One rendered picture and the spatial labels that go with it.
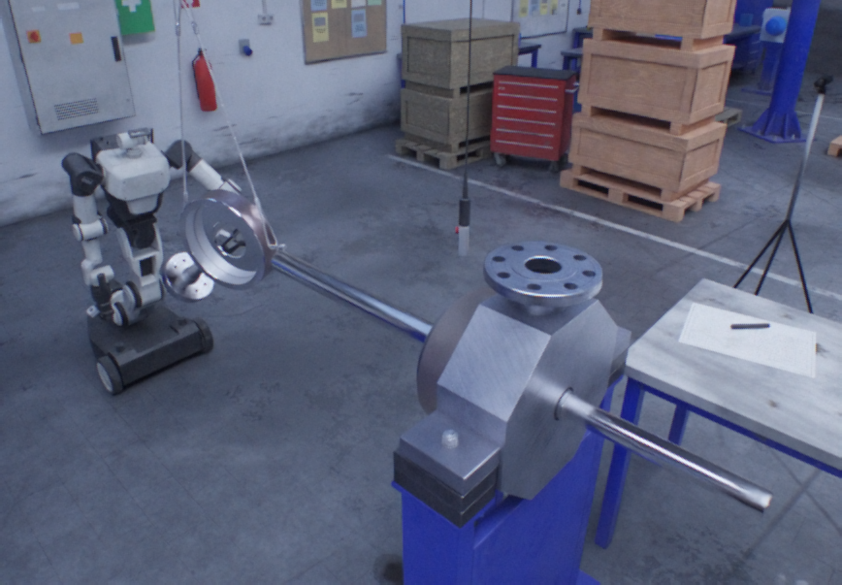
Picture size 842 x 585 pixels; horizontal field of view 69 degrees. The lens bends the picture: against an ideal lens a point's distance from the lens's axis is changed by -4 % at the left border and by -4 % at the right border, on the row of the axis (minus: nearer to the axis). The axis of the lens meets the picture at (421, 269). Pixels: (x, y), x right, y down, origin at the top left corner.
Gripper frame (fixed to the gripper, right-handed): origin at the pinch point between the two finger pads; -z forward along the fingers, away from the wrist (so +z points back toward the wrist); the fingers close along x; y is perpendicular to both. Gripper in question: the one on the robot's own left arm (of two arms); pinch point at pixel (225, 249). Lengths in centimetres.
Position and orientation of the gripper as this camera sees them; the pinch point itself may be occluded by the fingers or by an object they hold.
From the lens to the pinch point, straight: 274.2
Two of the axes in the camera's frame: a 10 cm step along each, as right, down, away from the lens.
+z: 4.0, -5.0, 7.7
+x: -6.7, 4.2, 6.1
